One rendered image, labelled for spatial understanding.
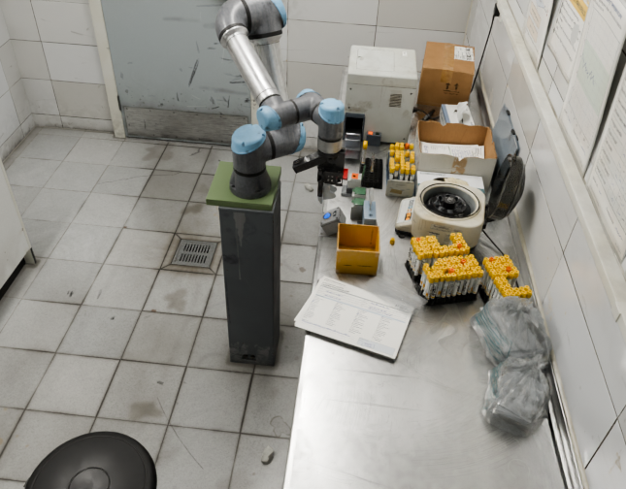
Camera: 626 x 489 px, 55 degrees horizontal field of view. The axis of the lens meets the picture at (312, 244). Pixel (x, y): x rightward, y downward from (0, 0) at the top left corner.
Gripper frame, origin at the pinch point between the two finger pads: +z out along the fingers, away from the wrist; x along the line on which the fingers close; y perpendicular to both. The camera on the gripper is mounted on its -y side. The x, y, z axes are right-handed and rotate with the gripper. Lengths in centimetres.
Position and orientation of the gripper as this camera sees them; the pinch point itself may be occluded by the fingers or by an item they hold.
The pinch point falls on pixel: (319, 200)
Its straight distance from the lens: 200.8
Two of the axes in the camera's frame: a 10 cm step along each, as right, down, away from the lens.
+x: 1.0, -6.5, 7.6
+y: 9.9, 1.0, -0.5
